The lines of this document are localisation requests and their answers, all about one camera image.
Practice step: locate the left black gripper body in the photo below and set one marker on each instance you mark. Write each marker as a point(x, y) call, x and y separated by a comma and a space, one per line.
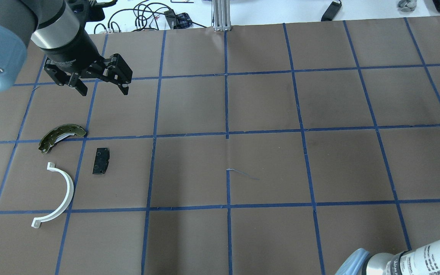
point(71, 54)

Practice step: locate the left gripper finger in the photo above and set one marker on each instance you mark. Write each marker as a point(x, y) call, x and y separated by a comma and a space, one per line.
point(118, 72)
point(74, 81)

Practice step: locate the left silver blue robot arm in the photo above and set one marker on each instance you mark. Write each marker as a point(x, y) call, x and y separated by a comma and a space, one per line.
point(57, 28)

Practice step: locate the olive green brake shoe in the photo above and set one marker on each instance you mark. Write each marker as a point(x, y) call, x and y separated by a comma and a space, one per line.
point(59, 133)

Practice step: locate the black brake pad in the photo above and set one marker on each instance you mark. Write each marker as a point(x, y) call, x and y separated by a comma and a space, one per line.
point(101, 161)

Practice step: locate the black power adapter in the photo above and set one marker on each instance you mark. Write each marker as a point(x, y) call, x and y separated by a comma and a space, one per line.
point(331, 11)

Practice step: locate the grey crumpled object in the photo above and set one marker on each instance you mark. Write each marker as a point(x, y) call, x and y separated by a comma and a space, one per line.
point(407, 5)

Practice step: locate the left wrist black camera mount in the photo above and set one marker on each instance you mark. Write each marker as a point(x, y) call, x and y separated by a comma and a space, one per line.
point(90, 10)

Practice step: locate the aluminium frame post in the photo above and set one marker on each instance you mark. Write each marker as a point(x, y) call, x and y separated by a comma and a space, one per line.
point(221, 20)

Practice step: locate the white curved plastic bracket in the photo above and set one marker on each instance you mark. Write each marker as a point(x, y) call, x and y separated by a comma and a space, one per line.
point(65, 194)

